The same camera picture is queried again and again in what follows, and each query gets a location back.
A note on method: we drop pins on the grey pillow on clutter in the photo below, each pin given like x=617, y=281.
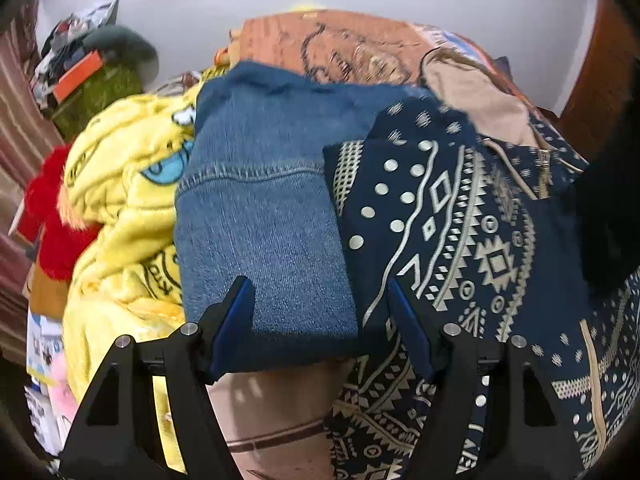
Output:
x=120, y=44

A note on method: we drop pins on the yellow cartoon fleece blanket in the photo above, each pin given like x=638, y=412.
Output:
x=122, y=175

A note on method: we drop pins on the red plush garment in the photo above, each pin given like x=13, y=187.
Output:
x=60, y=243

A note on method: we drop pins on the navy patterned zip hoodie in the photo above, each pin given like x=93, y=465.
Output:
x=521, y=261

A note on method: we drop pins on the orange box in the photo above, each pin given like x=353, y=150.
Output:
x=77, y=75

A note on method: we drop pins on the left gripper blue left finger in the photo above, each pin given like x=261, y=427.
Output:
x=228, y=322

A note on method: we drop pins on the orange printed bed quilt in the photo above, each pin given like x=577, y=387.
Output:
x=341, y=46

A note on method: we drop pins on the wooden room door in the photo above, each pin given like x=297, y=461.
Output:
x=603, y=85

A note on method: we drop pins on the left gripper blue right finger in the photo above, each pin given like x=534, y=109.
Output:
x=410, y=328

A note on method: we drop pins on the blue denim jacket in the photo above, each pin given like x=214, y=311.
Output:
x=253, y=200

